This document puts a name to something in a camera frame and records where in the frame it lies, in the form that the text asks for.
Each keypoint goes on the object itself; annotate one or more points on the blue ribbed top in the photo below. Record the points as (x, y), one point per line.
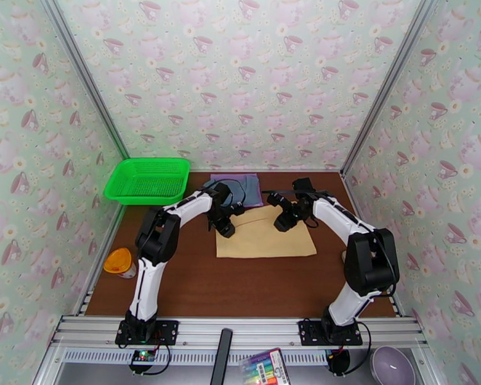
(240, 191)

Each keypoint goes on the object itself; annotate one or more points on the tan garment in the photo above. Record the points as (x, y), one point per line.
(264, 239)

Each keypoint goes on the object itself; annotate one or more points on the purple t-shirt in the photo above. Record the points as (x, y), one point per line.
(254, 191)

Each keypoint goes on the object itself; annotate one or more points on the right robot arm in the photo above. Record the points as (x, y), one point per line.
(368, 259)

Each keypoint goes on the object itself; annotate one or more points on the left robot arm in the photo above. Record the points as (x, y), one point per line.
(156, 235)

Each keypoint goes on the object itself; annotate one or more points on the green plastic basket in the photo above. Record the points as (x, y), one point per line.
(148, 183)

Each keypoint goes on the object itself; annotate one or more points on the orange lidded can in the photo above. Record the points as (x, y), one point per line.
(118, 261)

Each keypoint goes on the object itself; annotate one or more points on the perforated metal strip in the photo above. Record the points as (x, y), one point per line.
(200, 357)

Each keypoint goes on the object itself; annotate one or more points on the pack of coloured markers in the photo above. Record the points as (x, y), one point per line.
(264, 368)

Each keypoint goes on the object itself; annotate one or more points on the small circuit board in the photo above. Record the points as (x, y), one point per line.
(143, 357)

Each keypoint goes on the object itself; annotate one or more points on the purple bowl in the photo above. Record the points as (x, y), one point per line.
(393, 366)

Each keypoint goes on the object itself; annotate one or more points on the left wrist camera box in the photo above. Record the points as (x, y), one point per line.
(223, 189)

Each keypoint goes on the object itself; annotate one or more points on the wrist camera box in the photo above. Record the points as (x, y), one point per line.
(302, 184)
(223, 189)

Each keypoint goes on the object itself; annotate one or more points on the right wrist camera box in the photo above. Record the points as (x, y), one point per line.
(302, 184)

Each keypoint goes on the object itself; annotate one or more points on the aluminium frame rail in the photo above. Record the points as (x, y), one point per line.
(240, 329)

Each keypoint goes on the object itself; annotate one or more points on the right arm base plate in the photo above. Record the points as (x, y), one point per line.
(310, 331)

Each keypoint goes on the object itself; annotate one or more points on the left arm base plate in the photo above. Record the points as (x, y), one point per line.
(166, 331)

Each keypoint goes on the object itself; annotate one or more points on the black camera post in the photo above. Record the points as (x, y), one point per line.
(221, 355)

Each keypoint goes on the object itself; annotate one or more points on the aluminium upright post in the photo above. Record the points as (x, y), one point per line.
(389, 83)
(84, 75)

